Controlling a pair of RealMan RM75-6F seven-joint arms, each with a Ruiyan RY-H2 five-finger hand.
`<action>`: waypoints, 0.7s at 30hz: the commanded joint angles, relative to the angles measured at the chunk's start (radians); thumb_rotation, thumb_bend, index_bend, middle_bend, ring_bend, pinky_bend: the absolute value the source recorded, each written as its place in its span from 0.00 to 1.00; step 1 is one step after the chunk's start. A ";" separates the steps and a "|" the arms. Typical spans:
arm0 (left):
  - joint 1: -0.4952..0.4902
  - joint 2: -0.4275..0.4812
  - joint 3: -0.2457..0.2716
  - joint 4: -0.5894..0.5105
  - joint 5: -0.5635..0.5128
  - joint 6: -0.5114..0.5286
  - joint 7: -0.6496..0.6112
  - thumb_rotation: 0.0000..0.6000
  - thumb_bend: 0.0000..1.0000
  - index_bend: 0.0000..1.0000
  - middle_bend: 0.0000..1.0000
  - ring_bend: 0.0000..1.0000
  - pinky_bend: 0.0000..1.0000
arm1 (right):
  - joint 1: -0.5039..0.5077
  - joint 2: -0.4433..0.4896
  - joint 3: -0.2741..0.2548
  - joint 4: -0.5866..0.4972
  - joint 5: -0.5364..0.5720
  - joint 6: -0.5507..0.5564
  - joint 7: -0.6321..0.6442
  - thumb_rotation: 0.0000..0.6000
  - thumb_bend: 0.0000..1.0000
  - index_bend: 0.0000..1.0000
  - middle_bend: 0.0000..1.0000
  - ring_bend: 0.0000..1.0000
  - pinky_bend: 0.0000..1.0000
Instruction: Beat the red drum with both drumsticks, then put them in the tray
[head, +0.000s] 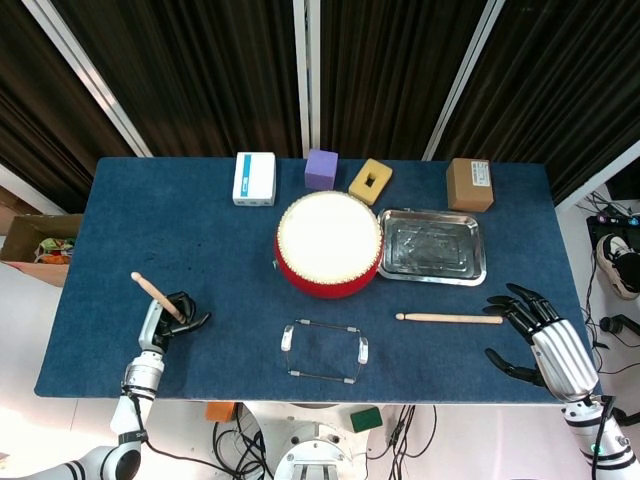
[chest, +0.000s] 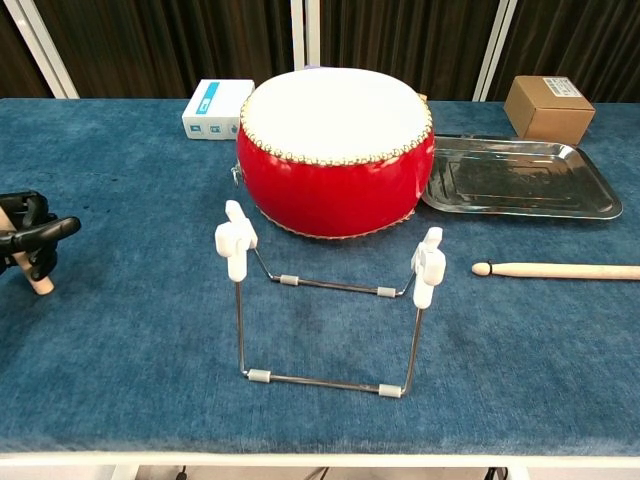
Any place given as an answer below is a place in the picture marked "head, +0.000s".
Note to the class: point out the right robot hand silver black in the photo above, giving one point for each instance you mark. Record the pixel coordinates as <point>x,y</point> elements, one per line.
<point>565,360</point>

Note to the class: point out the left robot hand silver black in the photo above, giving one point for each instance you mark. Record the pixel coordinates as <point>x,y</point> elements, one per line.
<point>150,327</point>

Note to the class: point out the wooden drumstick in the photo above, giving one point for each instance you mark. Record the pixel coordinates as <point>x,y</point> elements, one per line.
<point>152,292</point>
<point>440,317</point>

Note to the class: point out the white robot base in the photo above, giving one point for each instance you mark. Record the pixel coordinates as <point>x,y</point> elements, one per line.
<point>310,435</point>

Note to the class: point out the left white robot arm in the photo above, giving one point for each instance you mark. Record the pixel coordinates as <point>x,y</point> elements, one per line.
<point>142,375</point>

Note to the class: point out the red drum white skin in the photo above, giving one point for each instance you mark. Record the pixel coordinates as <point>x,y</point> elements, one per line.
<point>327,240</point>

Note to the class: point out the black cylinder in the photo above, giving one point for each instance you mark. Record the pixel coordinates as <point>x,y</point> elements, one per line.
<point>617,325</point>

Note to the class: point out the black white sneaker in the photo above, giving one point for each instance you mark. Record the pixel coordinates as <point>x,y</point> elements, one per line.
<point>617,265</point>

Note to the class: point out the orange block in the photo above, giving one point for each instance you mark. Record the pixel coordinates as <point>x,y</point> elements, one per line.
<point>220,411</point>

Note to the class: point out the colourful packets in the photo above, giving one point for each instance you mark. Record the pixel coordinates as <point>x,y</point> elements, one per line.
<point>52,250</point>

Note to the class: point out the blue table cloth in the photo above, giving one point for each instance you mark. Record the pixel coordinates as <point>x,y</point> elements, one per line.
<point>150,200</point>

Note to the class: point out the black device with lights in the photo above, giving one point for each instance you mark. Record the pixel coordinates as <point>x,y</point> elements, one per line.
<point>612,227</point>

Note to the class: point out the open cardboard box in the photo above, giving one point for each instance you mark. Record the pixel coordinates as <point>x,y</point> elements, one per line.
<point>20,235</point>

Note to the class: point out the steel rectangular tray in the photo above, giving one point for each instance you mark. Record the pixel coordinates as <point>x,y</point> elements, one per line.
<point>430,250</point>

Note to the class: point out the white box blue stripe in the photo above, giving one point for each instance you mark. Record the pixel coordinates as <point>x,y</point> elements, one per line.
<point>254,177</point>

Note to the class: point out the closed brown cardboard box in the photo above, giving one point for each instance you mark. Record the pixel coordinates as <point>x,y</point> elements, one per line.
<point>470,192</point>

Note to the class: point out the green block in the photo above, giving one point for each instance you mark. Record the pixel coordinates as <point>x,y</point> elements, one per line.
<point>366,420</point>

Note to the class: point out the purple foam cube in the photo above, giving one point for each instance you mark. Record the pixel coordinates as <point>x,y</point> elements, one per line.
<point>321,167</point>

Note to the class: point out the dark curtain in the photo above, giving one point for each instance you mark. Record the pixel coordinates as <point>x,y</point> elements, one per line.
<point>200,75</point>

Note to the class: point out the yellow sponge with hole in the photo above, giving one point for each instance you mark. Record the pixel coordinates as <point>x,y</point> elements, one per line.
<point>382,172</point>

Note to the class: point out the white frame post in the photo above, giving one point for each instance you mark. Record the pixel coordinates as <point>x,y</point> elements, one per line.
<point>87,75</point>
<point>595,182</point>
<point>462,75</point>
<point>306,75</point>
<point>22,187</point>

